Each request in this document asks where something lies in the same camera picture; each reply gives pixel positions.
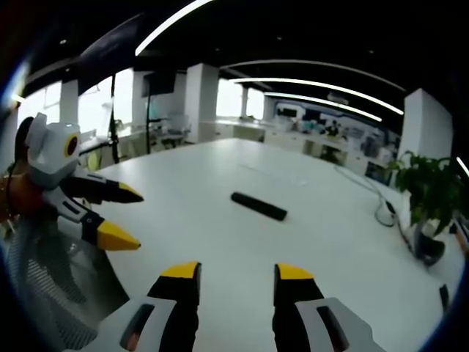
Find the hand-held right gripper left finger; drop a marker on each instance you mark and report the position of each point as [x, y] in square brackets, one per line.
[166, 308]

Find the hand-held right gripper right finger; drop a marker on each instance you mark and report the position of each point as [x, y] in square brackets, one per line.
[306, 311]

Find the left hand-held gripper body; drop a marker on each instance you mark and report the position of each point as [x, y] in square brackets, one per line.
[51, 154]

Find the black remote control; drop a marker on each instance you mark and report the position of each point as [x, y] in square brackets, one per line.
[258, 206]

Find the person's left hand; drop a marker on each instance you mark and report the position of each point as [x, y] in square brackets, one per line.
[22, 194]

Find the black tripod stand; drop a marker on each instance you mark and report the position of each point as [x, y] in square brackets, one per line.
[114, 121]

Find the grey mesh office chair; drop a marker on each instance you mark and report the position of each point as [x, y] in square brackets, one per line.
[55, 286]

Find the green potted plant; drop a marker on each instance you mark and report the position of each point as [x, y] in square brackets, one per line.
[427, 199]

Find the black wall monitor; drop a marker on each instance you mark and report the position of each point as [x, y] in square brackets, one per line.
[158, 83]

